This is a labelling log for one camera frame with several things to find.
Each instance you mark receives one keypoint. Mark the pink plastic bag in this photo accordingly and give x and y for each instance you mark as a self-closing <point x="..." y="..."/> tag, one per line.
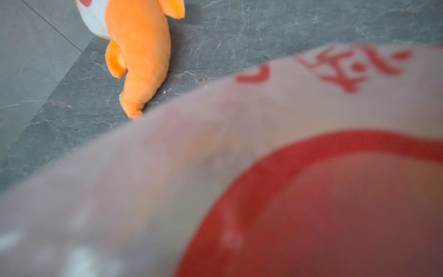
<point x="324" y="164"/>

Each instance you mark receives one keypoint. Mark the orange shark plush toy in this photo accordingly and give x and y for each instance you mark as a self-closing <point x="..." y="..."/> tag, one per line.
<point x="139" y="46"/>

